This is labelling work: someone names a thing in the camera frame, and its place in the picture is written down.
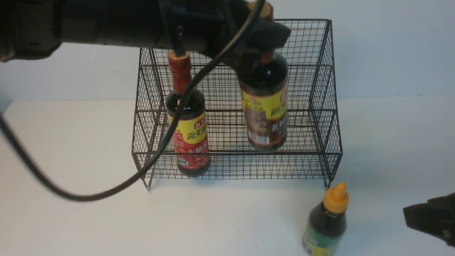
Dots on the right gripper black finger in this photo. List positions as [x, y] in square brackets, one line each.
[436, 217]

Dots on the small green-label yellow-cap bottle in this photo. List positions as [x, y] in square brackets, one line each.
[327, 222]

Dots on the brown-label soy sauce bottle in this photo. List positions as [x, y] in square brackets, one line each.
[263, 91]

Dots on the red-label soy sauce bottle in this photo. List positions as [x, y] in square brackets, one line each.
[190, 138]

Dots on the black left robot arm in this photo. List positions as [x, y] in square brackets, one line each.
[34, 29]

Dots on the black wire mesh rack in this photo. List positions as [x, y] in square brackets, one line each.
[313, 148]

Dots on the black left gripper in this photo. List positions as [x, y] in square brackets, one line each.
[207, 26]

